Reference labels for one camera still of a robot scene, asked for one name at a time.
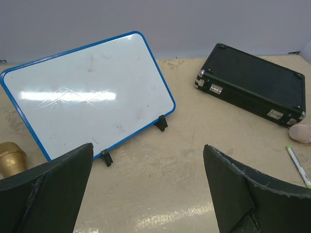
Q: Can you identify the pink microphone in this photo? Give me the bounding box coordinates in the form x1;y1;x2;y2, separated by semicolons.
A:
289;124;311;144

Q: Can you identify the white whiteboard marker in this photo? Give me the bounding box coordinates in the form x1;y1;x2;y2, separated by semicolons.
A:
286;146;311;189

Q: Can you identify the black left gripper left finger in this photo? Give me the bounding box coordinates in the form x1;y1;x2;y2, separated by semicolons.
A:
0;143;93;233

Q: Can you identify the gold microphone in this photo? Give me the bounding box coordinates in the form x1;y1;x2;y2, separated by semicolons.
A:
0;142;27;178

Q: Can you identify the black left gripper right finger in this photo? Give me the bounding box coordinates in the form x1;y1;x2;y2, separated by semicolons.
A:
203;145;311;233

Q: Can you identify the blue framed whiteboard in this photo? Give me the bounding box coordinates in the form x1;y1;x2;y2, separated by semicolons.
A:
0;31;176;161

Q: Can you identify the black hard case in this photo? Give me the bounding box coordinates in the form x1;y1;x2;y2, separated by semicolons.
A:
194;43;307;128

